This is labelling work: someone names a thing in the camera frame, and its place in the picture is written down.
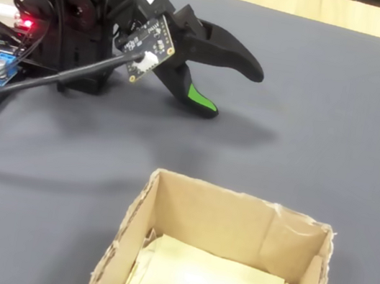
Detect dark gray textured mat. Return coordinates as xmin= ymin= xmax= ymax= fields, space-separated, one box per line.
xmin=0 ymin=0 xmax=380 ymax=284

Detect brown cardboard box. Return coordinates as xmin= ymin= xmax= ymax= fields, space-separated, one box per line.
xmin=85 ymin=159 xmax=345 ymax=284

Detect thick black camera cable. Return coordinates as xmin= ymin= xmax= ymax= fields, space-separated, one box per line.
xmin=0 ymin=28 xmax=147 ymax=137

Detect black camera circuit board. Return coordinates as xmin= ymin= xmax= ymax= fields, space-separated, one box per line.
xmin=107 ymin=7 xmax=182 ymax=91

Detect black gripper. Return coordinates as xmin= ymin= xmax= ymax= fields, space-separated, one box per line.
xmin=103 ymin=0 xmax=278 ymax=129

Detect pale yellow paper sheets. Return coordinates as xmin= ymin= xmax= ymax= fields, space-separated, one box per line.
xmin=125 ymin=227 xmax=295 ymax=284

